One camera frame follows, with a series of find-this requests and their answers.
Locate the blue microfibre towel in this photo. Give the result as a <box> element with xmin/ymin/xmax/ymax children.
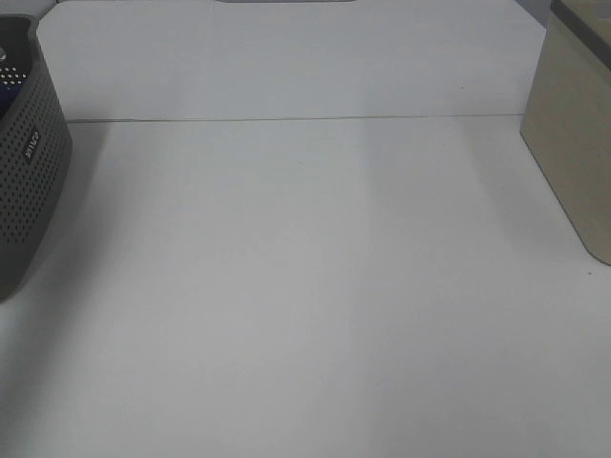
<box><xmin>0</xmin><ymin>80</ymin><xmax>22</xmax><ymax>117</ymax></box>

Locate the grey perforated plastic basket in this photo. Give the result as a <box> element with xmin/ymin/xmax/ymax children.
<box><xmin>1</xmin><ymin>14</ymin><xmax>73</xmax><ymax>301</ymax></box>

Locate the beige storage box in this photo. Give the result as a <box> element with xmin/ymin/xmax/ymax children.
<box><xmin>520</xmin><ymin>1</ymin><xmax>610</xmax><ymax>264</ymax></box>

